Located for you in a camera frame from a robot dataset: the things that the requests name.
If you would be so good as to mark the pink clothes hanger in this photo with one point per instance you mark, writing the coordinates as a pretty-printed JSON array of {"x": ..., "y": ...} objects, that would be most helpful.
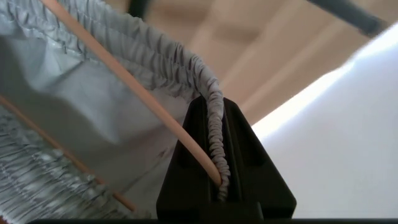
[{"x": 140, "y": 90}]

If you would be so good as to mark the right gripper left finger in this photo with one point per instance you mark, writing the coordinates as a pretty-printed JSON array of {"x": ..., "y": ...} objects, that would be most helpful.
[{"x": 183, "y": 186}]

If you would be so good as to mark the black clothes rack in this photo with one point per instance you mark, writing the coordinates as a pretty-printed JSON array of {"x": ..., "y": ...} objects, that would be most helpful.
[{"x": 351, "y": 14}]

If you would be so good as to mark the pale grey shorts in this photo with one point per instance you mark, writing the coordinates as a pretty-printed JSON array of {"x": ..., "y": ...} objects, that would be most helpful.
[{"x": 77, "y": 102}]

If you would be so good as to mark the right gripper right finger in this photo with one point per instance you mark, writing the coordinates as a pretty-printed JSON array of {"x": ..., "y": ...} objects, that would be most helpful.
[{"x": 258, "y": 186}]

